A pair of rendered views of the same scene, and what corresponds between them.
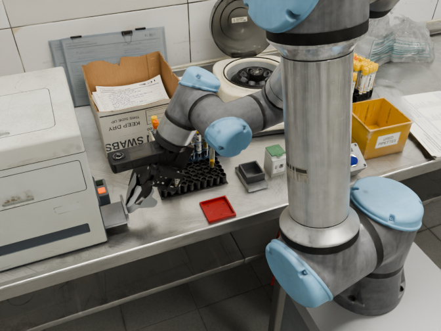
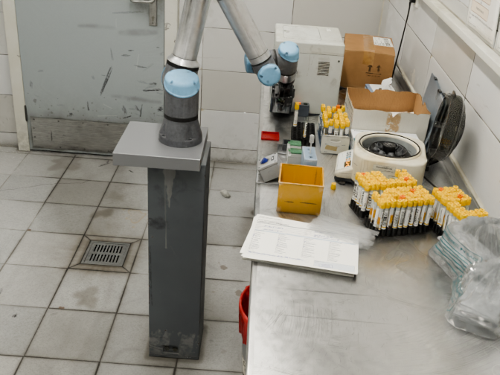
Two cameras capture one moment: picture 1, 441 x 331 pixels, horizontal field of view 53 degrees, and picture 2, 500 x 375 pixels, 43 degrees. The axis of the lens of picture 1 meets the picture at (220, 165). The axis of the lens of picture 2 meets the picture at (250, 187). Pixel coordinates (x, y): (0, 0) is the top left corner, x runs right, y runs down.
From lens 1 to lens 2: 255 cm
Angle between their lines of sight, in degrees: 87
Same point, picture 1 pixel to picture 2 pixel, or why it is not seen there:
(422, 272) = (167, 152)
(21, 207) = not seen: hidden behind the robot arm
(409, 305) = (155, 142)
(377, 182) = (191, 77)
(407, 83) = (391, 271)
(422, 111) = (322, 242)
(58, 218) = not seen: hidden behind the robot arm
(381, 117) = (315, 203)
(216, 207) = (272, 136)
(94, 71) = (417, 102)
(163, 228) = (267, 123)
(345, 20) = not seen: outside the picture
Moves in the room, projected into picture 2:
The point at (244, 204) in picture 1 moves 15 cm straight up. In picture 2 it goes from (268, 143) to (271, 105)
